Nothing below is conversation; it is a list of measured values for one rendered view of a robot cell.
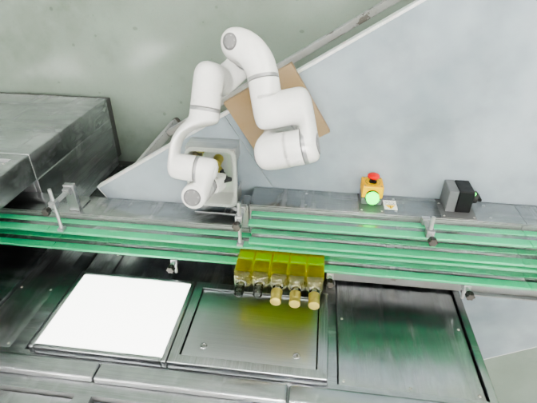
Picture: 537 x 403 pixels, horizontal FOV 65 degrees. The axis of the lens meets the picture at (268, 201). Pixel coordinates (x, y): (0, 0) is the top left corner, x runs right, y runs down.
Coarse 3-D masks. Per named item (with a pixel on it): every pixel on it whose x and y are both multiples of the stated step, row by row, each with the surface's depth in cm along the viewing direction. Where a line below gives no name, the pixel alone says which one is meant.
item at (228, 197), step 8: (192, 152) 143; (208, 152) 146; (216, 152) 138; (224, 152) 137; (232, 152) 137; (224, 160) 147; (232, 160) 146; (224, 168) 148; (232, 168) 148; (232, 176) 150; (232, 184) 152; (224, 192) 154; (232, 192) 153; (208, 200) 150; (216, 200) 150; (224, 200) 150; (232, 200) 150
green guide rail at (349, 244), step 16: (256, 240) 141; (272, 240) 141; (288, 240) 141; (304, 240) 141; (320, 240) 141; (336, 240) 142; (352, 240) 141; (368, 240) 141; (384, 240) 141; (400, 240) 141; (400, 256) 135; (416, 256) 134; (432, 256) 134; (448, 256) 134; (464, 256) 134; (480, 256) 134; (496, 256) 135; (512, 256) 135; (528, 256) 135
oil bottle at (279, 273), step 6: (276, 252) 141; (282, 252) 141; (276, 258) 138; (282, 258) 138; (288, 258) 138; (276, 264) 136; (282, 264) 136; (288, 264) 136; (276, 270) 133; (282, 270) 133; (270, 276) 132; (276, 276) 131; (282, 276) 131; (270, 282) 132; (282, 282) 131; (282, 288) 132
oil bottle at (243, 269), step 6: (240, 252) 141; (246, 252) 141; (252, 252) 141; (240, 258) 138; (246, 258) 138; (252, 258) 138; (240, 264) 136; (246, 264) 136; (252, 264) 136; (234, 270) 134; (240, 270) 133; (246, 270) 133; (252, 270) 135; (234, 276) 133; (240, 276) 132; (246, 276) 132; (234, 282) 134; (246, 282) 133
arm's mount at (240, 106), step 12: (288, 72) 127; (288, 84) 129; (300, 84) 129; (240, 96) 133; (228, 108) 136; (240, 108) 135; (252, 108) 135; (240, 120) 138; (252, 120) 137; (252, 132) 139; (324, 132) 136; (252, 144) 142
